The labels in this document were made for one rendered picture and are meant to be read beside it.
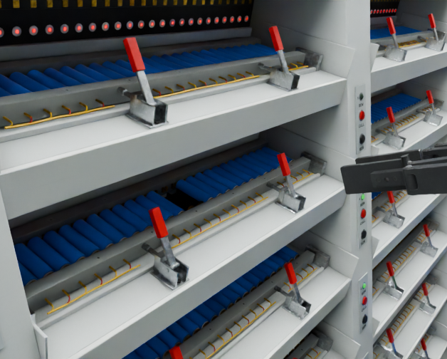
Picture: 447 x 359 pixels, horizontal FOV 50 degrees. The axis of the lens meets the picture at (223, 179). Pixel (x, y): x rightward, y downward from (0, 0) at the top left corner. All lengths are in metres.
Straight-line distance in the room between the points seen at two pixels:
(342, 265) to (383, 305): 0.30
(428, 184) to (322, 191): 0.41
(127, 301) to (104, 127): 0.19
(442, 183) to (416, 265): 0.99
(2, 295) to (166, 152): 0.22
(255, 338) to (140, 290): 0.28
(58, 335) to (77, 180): 0.16
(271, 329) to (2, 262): 0.49
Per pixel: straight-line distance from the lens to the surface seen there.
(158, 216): 0.56
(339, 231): 0.93
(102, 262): 0.56
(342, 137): 0.87
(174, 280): 0.56
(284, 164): 0.74
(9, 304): 0.44
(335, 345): 1.06
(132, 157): 0.49
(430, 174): 0.44
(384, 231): 1.15
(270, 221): 0.72
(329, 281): 0.94
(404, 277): 1.36
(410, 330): 1.50
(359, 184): 0.51
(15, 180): 0.42
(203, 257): 0.62
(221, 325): 0.76
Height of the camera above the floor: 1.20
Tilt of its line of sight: 16 degrees down
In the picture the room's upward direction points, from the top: 6 degrees counter-clockwise
